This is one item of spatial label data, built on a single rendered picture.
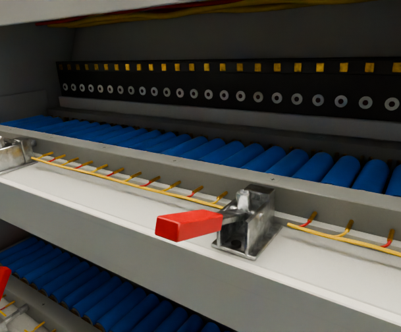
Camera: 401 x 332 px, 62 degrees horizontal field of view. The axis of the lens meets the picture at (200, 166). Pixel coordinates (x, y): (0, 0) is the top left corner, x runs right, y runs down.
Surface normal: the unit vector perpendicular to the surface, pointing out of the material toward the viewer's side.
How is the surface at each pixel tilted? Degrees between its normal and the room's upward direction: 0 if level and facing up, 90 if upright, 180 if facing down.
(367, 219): 111
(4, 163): 90
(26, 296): 21
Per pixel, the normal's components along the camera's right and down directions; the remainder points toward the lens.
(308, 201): -0.56, 0.31
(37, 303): -0.04, -0.94
